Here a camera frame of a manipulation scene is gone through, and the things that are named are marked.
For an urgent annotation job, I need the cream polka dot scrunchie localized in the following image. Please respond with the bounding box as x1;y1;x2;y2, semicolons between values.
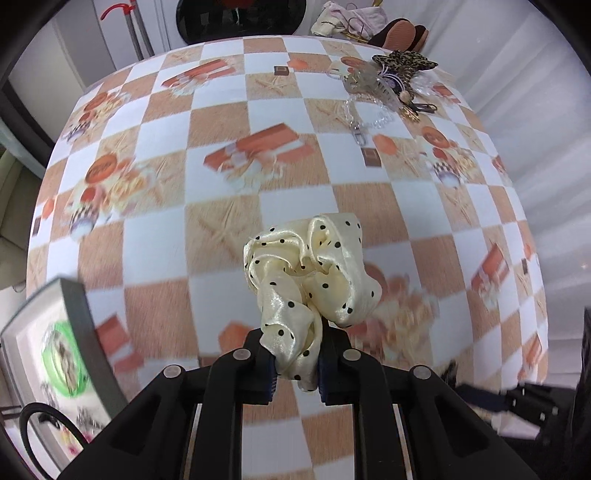
243;213;382;391

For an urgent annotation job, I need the green plastic bangle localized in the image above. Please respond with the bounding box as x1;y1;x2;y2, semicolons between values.
42;320;89;398

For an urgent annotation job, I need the grey rimmed white tray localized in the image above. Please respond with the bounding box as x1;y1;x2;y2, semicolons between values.
0;277;129;478

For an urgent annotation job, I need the checkered printed tablecloth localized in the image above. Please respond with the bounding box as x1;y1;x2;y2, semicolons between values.
25;34;551;480

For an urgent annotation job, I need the grey translucent claw clip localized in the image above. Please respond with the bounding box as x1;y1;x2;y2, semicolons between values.
342;69;402;111

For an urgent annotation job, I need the leopard print bow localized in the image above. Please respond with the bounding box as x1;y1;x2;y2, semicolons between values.
372;50;438;84

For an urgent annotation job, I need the green leather sofa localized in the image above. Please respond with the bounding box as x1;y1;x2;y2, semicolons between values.
0;150;41;290

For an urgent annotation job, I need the brown slipper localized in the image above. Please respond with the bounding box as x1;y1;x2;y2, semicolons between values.
369;18;429;52

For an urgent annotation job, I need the pile of pink clothes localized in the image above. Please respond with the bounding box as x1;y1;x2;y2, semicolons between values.
311;1;389;41

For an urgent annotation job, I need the white washing machine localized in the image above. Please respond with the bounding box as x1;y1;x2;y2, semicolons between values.
154;1;324;49

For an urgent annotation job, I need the clear bead chain with clasp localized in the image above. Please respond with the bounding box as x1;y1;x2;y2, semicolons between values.
341;94;396;148

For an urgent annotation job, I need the black cable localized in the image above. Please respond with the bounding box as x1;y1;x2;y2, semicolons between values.
19;401;91;480

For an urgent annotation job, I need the gold chain trinket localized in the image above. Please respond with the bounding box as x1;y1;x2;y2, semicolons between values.
398;102;438;123

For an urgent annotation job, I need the red handled mop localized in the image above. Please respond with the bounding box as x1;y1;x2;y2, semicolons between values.
99;0;155;60

